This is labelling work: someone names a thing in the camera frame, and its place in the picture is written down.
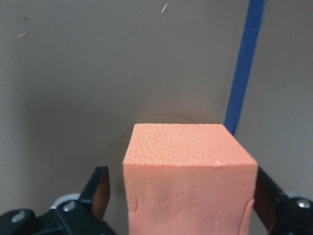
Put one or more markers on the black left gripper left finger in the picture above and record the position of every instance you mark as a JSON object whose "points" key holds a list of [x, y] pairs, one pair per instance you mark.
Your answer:
{"points": [[96, 193]]}

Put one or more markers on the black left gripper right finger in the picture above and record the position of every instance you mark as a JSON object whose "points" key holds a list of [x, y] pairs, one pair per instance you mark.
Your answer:
{"points": [[269, 199]]}

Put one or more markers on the orange foam cube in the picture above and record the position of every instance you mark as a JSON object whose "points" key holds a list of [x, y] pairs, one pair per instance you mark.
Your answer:
{"points": [[188, 179]]}

